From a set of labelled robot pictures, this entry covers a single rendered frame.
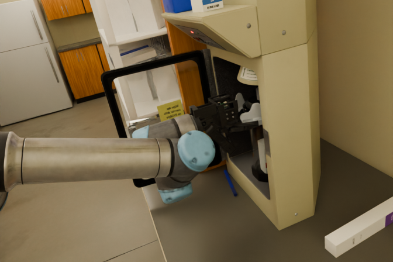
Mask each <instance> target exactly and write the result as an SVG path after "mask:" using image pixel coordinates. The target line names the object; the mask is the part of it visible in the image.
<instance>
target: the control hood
mask: <svg viewBox="0 0 393 262"><path fill-rule="evenodd" d="M161 16H162V17H163V18H164V19H165V20H166V21H168V22H170V23H171V24H172V25H174V26H175V25H180V26H185V27H190V28H194V29H198V30H199V31H201V32H202V33H203V34H205V35H207V36H208V37H209V38H211V39H212V40H213V41H215V42H216V43H217V44H219V45H220V46H222V47H223V48H224V49H226V51H229V52H231V53H235V54H238V55H241V56H244V57H248V58H255V57H259V56H260V54H261V49H260V38H259V31H258V20H257V8H256V6H255V5H224V6H223V8H219V9H215V10H212V11H207V12H193V11H192V10H190V11H185V12H180V13H166V12H165V13H162V15H161ZM175 27H176V26H175ZM177 28H178V27H177ZM178 29H179V30H180V28H178ZM181 31H182V30H181ZM182 32H184V31H182ZM184 33H185V32H184ZM185 34H187V33H185ZM187 35H188V34H187ZM189 37H191V36H190V35H189ZM191 38H193V37H191ZM193 39H194V38H193ZM194 40H195V39H194ZM196 41H197V40H196ZM197 42H198V41H197Z"/></svg>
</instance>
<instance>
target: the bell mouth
mask: <svg viewBox="0 0 393 262"><path fill-rule="evenodd" d="M237 79H238V81H240V82H241V83H244V84H247V85H258V80H257V76H256V73H255V72H254V71H253V70H251V69H248V68H246V67H242V66H240V70H239V73H238V76H237Z"/></svg>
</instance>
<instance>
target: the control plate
mask: <svg viewBox="0 0 393 262"><path fill-rule="evenodd" d="M175 26H176V27H178V28H180V29H181V30H182V31H184V32H185V33H187V34H188V35H190V36H191V37H194V38H198V37H199V38H201V39H202V40H203V41H205V40H206V43H205V44H208V41H209V42H210V43H209V44H208V45H210V46H214V47H217V48H220V49H224V48H223V47H222V46H220V45H219V44H217V43H216V42H215V41H213V40H212V39H211V38H209V37H208V36H207V35H205V34H203V33H202V32H201V31H199V30H198V29H194V28H190V27H185V26H180V25H175ZM191 31H192V32H193V33H192V32H191ZM197 32H198V33H199V34H200V35H199V34H197ZM196 40H197V39H196ZM197 41H198V40H197ZM203 41H201V40H200V41H198V42H201V43H204V42H203ZM211 42H213V43H214V44H213V45H212V44H211ZM224 50H226V49H224Z"/></svg>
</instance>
